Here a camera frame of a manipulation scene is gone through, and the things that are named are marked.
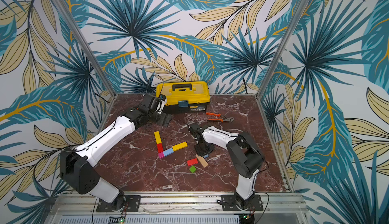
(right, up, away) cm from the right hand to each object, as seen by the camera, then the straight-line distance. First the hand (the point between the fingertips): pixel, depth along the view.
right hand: (204, 152), depth 90 cm
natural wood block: (-2, -3, -4) cm, 5 cm away
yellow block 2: (-15, +4, +2) cm, 16 cm away
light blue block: (-22, +1, -1) cm, 22 cm away
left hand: (-24, +21, -8) cm, 33 cm away
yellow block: (-29, +8, +5) cm, 31 cm away
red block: (-27, +3, 0) cm, 27 cm away
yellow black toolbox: (-12, +34, +6) cm, 36 cm away
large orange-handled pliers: (+18, +19, +14) cm, 30 cm away
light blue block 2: (0, -1, -4) cm, 4 cm away
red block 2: (-7, -4, -4) cm, 9 cm away
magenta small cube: (-25, -1, -2) cm, 26 cm away
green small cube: (-7, -7, -6) cm, 12 cm away
